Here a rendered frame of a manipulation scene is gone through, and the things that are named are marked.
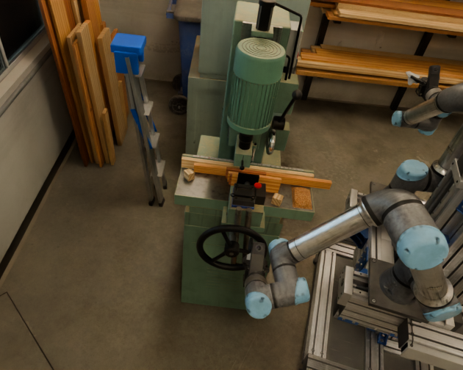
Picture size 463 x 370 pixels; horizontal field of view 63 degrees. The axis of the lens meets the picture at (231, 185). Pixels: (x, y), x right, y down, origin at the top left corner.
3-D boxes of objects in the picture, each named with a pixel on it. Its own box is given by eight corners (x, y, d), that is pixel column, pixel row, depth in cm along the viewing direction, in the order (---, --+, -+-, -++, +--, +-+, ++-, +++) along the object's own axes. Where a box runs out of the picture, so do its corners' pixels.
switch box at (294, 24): (280, 66, 161) (288, 28, 150) (279, 56, 169) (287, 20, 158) (294, 68, 162) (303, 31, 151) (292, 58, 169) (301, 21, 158)
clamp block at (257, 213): (225, 223, 154) (227, 208, 148) (227, 199, 164) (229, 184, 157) (261, 227, 154) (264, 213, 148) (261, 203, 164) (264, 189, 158)
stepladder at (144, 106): (143, 207, 271) (107, 48, 189) (148, 183, 290) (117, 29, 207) (165, 207, 271) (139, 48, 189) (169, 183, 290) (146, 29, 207)
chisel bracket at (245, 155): (232, 169, 161) (235, 153, 155) (234, 148, 171) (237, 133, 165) (250, 171, 161) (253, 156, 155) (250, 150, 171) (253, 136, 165)
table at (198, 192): (169, 220, 155) (169, 211, 151) (181, 172, 177) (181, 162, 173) (314, 238, 157) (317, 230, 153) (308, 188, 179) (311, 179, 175)
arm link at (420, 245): (444, 279, 134) (420, 192, 98) (467, 319, 123) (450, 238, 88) (410, 291, 137) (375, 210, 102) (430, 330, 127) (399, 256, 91)
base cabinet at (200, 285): (179, 302, 220) (182, 225, 171) (193, 227, 262) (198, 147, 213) (255, 312, 221) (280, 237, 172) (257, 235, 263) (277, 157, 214)
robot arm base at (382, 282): (416, 277, 152) (428, 263, 145) (419, 310, 141) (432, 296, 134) (378, 266, 154) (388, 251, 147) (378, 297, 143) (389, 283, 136)
